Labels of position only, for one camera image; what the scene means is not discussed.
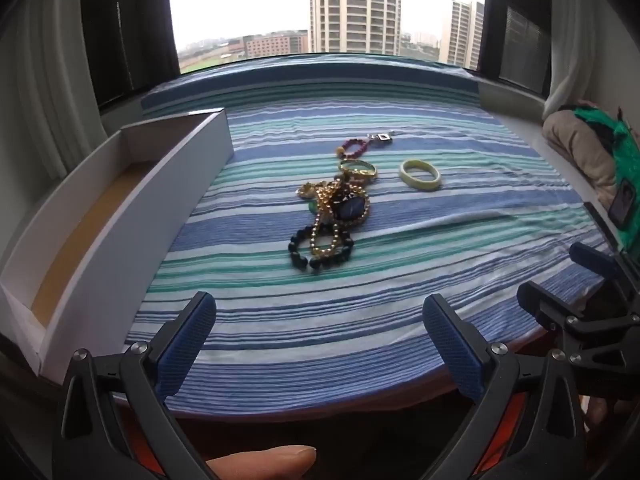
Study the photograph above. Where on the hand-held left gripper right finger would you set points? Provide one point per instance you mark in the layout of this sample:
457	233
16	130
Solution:
450	345

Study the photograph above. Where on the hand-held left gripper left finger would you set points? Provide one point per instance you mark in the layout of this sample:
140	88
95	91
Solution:
185	342

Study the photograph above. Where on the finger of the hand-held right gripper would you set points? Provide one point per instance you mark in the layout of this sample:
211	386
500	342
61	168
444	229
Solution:
595	260
540	302

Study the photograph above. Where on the long white cardboard box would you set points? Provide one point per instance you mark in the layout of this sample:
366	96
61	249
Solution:
95	240

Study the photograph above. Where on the blue stone pendant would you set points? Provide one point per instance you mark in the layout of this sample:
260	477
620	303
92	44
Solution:
352	208

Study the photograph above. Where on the person's right hand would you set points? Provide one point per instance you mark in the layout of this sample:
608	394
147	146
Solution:
600	415

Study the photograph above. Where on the person's left hand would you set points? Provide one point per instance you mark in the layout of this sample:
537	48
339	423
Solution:
270	462

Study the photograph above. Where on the blue green striped bedsheet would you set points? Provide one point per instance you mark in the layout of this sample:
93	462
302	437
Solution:
380	300

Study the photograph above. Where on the orange clothing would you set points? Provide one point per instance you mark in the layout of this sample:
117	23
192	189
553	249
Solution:
506	425

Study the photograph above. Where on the green fuzzy cloth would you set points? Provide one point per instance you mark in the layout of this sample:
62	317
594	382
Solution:
622	160

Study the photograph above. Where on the beige pillow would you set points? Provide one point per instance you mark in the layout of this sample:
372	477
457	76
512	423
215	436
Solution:
580	155

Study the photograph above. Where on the pale green jade bangle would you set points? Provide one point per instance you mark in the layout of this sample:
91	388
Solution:
406	174

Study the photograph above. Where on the gold bangle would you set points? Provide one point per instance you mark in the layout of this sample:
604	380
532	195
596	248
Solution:
370	171

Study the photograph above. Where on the silver square charm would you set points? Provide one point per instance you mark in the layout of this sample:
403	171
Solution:
382	137

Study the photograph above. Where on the right white curtain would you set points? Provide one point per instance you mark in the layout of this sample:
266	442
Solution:
590	35

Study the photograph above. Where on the white curtain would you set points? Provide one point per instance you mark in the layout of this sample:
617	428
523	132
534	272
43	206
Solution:
45	85
590	35

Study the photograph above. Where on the stepped tower building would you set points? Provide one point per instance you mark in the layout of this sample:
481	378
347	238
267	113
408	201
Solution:
462	35

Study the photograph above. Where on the left white curtain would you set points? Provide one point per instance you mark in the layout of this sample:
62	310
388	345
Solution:
45	85

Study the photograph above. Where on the low brick building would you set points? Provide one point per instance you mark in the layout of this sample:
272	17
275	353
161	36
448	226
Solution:
272	46

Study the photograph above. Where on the tall wide tower building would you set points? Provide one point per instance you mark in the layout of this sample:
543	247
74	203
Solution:
355	5

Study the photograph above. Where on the right dark window frame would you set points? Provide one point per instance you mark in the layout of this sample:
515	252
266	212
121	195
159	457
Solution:
520	35

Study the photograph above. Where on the dark window frame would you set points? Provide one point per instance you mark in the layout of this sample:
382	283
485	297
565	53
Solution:
130	35
520	35

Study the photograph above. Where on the left dark window frame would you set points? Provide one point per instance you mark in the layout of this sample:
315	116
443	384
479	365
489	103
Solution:
130	35

